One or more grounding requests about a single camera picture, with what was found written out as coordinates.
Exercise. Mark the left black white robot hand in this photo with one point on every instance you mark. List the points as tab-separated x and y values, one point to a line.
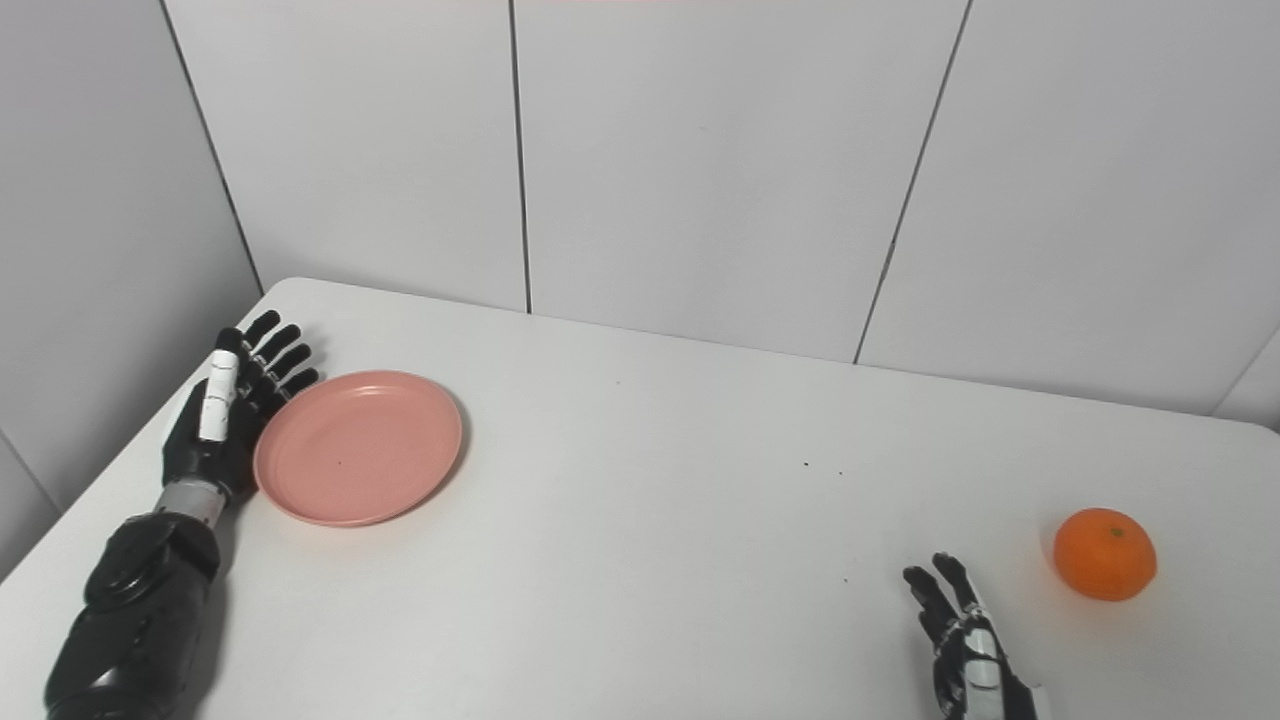
215	430

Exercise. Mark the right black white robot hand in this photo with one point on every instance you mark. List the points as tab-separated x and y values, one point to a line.
965	650

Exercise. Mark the pink round plate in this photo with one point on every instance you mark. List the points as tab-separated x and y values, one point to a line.
358	448

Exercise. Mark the orange fruit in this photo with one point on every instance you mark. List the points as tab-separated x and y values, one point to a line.
1105	555

